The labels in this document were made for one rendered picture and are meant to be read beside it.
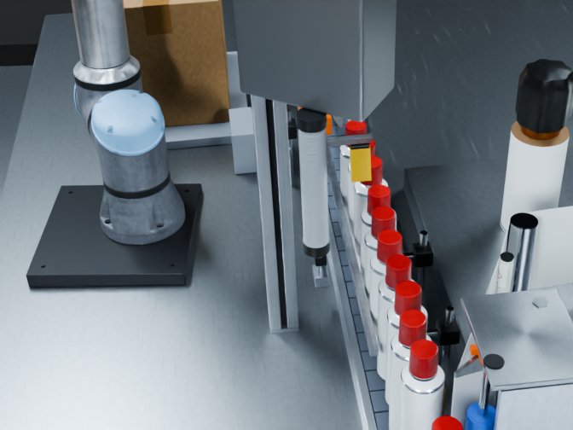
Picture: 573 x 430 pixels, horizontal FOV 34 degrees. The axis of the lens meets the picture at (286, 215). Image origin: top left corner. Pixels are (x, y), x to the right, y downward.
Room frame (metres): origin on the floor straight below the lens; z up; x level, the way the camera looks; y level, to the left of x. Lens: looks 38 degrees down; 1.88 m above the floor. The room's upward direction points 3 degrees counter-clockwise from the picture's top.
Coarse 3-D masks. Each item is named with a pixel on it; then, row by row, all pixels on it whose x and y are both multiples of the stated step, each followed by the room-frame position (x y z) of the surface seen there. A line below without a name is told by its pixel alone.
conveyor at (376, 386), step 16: (336, 128) 1.57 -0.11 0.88; (336, 160) 1.45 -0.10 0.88; (336, 224) 1.26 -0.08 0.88; (336, 240) 1.22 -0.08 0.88; (352, 288) 1.10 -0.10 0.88; (352, 304) 1.06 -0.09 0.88; (368, 352) 0.96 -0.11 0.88; (368, 368) 0.93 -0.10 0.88; (368, 384) 0.90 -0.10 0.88; (384, 384) 0.90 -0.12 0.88; (384, 400) 0.87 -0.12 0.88; (384, 416) 0.84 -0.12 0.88
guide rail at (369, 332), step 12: (336, 180) 1.28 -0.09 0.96; (336, 192) 1.24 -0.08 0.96; (336, 204) 1.21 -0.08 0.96; (348, 228) 1.15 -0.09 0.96; (348, 240) 1.12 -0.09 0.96; (348, 252) 1.09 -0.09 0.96; (360, 276) 1.03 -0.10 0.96; (360, 288) 1.01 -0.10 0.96; (360, 300) 0.98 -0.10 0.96; (360, 312) 0.97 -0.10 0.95; (372, 324) 0.93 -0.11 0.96; (372, 336) 0.91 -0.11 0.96; (372, 348) 0.89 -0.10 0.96
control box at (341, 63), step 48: (240, 0) 1.02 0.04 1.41; (288, 0) 0.98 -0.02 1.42; (336, 0) 0.95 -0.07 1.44; (384, 0) 0.98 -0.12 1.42; (240, 48) 1.02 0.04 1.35; (288, 48) 0.99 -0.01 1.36; (336, 48) 0.95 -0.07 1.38; (384, 48) 0.98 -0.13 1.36; (288, 96) 0.99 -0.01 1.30; (336, 96) 0.95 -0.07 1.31; (384, 96) 0.99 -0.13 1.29
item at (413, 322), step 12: (408, 312) 0.82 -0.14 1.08; (420, 312) 0.82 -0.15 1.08; (408, 324) 0.80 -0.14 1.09; (420, 324) 0.80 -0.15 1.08; (396, 336) 0.82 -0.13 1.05; (408, 336) 0.80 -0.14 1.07; (420, 336) 0.80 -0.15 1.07; (396, 348) 0.81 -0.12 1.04; (408, 348) 0.80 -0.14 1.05; (396, 360) 0.80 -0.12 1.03; (408, 360) 0.79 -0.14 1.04; (396, 372) 0.80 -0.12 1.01; (396, 384) 0.80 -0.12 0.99; (396, 396) 0.80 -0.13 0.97; (396, 408) 0.80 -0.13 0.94; (396, 420) 0.80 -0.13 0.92
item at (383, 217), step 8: (376, 208) 1.03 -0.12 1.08; (384, 208) 1.03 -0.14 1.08; (376, 216) 1.02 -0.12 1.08; (384, 216) 1.02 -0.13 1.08; (392, 216) 1.01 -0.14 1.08; (376, 224) 1.01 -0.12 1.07; (384, 224) 1.01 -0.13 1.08; (392, 224) 1.01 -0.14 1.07; (368, 232) 1.03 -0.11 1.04; (376, 232) 1.01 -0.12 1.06; (368, 240) 1.02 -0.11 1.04; (376, 240) 1.01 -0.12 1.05; (368, 248) 1.01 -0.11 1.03; (376, 248) 1.00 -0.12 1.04; (368, 256) 1.01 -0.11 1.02; (368, 264) 1.01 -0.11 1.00; (368, 272) 1.01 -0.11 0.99; (368, 280) 1.01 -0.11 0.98; (368, 288) 1.01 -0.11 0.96; (368, 296) 1.01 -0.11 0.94; (368, 304) 1.01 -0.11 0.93
